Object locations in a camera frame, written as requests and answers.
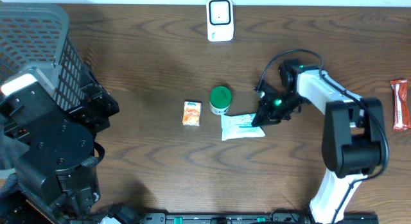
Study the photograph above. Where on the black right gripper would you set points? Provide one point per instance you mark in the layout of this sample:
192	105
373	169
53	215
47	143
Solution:
267	117

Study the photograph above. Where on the mint green wet wipes pack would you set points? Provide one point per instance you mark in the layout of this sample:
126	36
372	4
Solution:
240	126

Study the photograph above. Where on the green lid seasoning jar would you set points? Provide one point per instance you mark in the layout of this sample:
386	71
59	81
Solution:
220	100

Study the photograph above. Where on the small orange juice packet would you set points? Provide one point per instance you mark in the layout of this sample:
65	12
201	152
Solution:
192	113

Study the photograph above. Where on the red chocolate bar wrapper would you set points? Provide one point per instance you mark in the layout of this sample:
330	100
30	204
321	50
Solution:
401	111

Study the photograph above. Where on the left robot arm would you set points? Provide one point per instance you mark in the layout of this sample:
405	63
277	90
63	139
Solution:
50	117

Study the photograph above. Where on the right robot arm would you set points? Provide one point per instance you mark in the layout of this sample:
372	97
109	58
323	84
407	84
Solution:
354	143

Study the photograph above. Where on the white barcode scanner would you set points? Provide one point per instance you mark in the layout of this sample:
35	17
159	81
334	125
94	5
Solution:
220	20

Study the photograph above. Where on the grey plastic mesh basket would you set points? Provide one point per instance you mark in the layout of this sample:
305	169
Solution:
36	48

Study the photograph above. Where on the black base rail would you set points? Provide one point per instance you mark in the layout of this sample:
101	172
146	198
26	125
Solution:
120	213

